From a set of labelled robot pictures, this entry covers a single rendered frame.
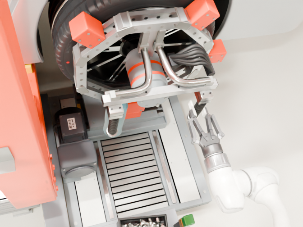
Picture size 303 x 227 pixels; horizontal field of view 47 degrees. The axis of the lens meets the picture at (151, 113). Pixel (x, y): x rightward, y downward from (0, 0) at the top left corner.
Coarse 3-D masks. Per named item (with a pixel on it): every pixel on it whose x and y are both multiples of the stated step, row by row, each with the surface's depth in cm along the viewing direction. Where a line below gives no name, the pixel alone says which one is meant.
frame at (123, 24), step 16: (128, 16) 115; (144, 16) 117; (160, 16) 119; (176, 16) 119; (112, 32) 115; (128, 32) 115; (192, 32) 126; (208, 32) 137; (80, 48) 122; (96, 48) 119; (208, 48) 138; (80, 64) 125; (80, 80) 135; (96, 96) 150
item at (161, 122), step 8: (80, 96) 205; (80, 104) 205; (160, 104) 213; (160, 112) 208; (152, 120) 209; (160, 120) 210; (88, 128) 197; (128, 128) 204; (136, 128) 202; (144, 128) 205; (152, 128) 209; (160, 128) 212; (88, 136) 195; (96, 136) 197; (104, 136) 200
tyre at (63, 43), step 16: (80, 0) 118; (96, 0) 114; (112, 0) 113; (128, 0) 114; (144, 0) 116; (160, 0) 118; (176, 0) 120; (192, 0) 123; (48, 16) 141; (64, 16) 122; (96, 16) 117; (112, 16) 119; (64, 32) 122; (64, 48) 128; (64, 64) 137
